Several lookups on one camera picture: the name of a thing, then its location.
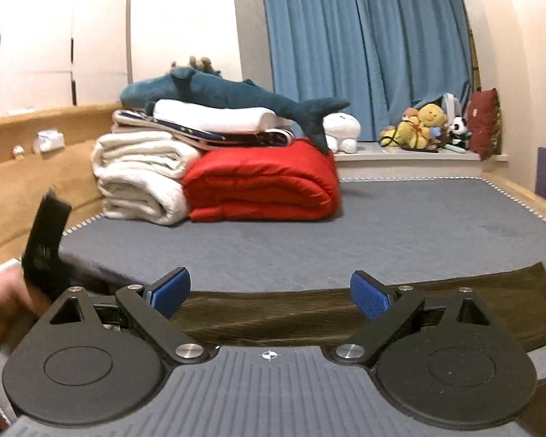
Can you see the white window ledge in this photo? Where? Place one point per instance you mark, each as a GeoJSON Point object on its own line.
{"type": "Point", "coordinates": [414, 159]}

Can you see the person's left hand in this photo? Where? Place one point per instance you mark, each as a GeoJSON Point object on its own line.
{"type": "Point", "coordinates": [7, 302]}

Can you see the grey bed mattress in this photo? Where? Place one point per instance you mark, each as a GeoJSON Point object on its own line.
{"type": "Point", "coordinates": [391, 236]}

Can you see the small white figurine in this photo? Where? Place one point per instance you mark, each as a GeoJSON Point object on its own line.
{"type": "Point", "coordinates": [18, 152]}

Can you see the red folded quilt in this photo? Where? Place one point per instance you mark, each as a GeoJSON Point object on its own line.
{"type": "Point", "coordinates": [264, 177]}

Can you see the small brown plush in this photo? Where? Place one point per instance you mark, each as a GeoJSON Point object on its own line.
{"type": "Point", "coordinates": [200, 63]}

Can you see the yellow orange plush toy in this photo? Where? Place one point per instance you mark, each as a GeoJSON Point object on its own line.
{"type": "Point", "coordinates": [405, 134]}

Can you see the panda plush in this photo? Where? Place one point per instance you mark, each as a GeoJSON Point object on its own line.
{"type": "Point", "coordinates": [458, 126]}

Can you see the navy patterned folded blanket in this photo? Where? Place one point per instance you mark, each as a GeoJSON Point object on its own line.
{"type": "Point", "coordinates": [132, 119]}

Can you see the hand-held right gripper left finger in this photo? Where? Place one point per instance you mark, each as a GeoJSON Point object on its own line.
{"type": "Point", "coordinates": [169, 292]}

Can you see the dark red cushion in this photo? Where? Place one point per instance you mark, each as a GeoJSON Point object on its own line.
{"type": "Point", "coordinates": [482, 123]}

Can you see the yellow bear plush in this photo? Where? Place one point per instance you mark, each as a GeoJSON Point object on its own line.
{"type": "Point", "coordinates": [432, 116]}

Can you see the white wardrobe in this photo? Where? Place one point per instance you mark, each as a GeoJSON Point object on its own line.
{"type": "Point", "coordinates": [50, 32]}

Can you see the white tissue pack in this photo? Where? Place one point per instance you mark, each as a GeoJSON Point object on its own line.
{"type": "Point", "coordinates": [49, 141]}

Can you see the white round plush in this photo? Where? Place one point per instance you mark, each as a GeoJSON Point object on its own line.
{"type": "Point", "coordinates": [346, 129]}

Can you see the white folded blanket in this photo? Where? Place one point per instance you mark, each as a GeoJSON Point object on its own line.
{"type": "Point", "coordinates": [136, 177]}

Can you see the white pillow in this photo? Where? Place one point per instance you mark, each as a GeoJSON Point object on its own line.
{"type": "Point", "coordinates": [209, 116]}

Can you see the wooden bed frame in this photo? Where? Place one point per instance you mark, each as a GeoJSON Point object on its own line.
{"type": "Point", "coordinates": [27, 191]}

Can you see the blue shark plush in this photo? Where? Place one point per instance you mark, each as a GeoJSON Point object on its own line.
{"type": "Point", "coordinates": [209, 89]}

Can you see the blue curtain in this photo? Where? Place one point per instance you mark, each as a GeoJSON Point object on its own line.
{"type": "Point", "coordinates": [368, 45]}

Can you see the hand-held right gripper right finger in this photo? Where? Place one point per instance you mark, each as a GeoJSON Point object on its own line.
{"type": "Point", "coordinates": [371, 295]}

